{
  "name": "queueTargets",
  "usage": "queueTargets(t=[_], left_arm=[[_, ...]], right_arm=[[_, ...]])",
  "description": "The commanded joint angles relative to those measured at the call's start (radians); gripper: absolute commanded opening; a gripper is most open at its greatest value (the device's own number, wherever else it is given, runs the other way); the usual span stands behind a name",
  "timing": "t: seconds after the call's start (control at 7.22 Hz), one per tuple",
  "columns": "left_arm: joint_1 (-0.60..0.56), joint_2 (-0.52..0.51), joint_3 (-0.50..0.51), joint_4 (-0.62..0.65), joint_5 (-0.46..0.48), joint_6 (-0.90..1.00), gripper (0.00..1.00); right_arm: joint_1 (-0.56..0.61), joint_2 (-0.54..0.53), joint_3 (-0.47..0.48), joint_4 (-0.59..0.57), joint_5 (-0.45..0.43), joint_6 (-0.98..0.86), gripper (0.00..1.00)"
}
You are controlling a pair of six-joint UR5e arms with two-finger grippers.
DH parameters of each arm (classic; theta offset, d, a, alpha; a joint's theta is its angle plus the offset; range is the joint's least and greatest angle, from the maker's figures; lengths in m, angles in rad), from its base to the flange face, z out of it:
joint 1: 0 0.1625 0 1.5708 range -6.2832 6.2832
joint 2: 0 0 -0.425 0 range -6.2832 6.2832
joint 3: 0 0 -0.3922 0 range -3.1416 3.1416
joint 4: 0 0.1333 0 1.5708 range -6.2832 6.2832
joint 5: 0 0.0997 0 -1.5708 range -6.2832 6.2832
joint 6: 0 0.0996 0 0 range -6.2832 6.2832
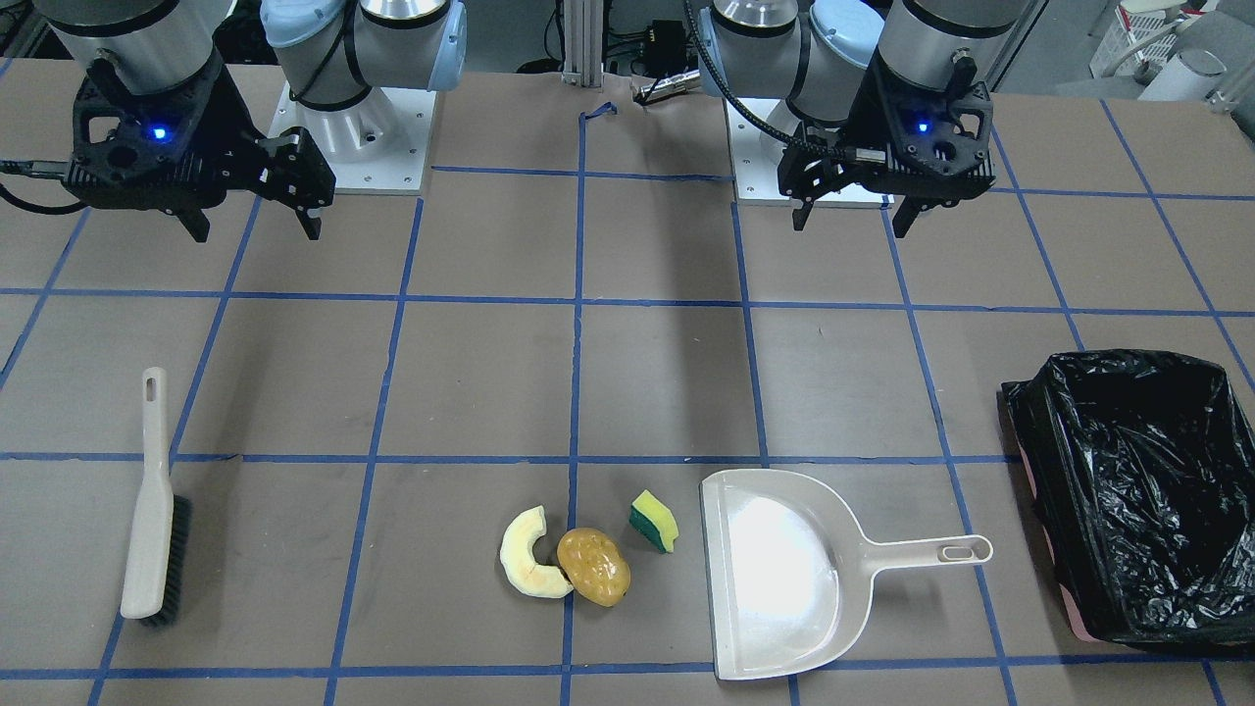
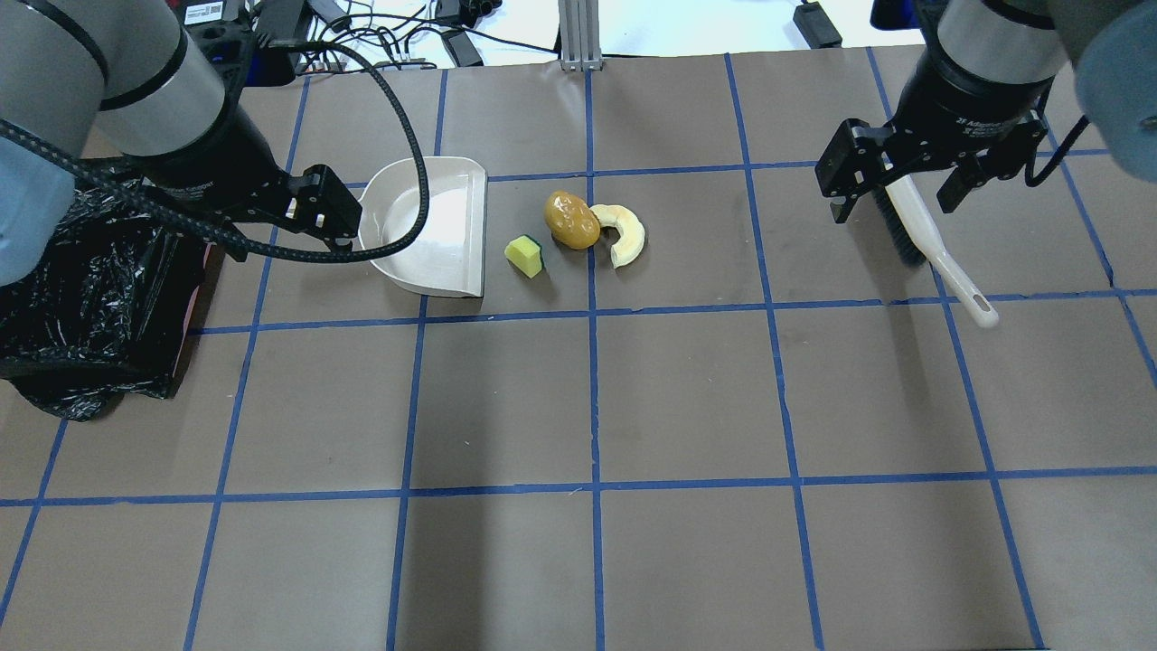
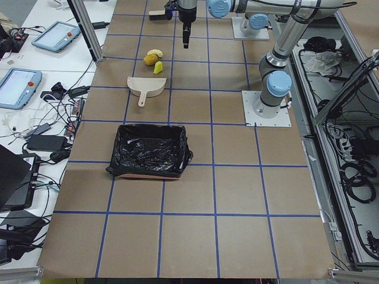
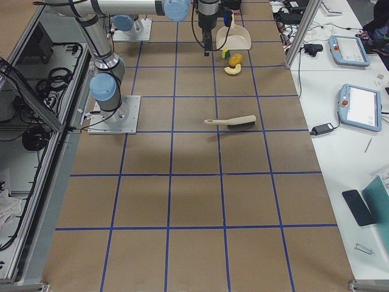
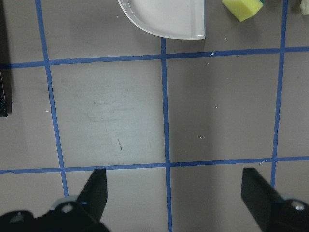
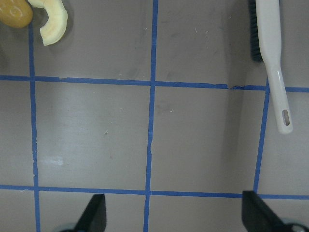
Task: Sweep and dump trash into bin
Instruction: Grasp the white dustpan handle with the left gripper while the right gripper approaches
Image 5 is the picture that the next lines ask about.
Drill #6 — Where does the yellow green sponge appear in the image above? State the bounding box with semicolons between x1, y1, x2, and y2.
222;0;264;22

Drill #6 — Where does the black lined trash bin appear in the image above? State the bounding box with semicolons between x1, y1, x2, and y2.
0;0;12;118

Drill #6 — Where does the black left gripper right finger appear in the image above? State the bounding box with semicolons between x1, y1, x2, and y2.
241;168;309;232

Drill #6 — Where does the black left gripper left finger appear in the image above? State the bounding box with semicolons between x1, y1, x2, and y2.
76;169;107;222

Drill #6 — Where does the white plastic dustpan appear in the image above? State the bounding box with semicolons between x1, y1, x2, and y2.
118;0;206;40

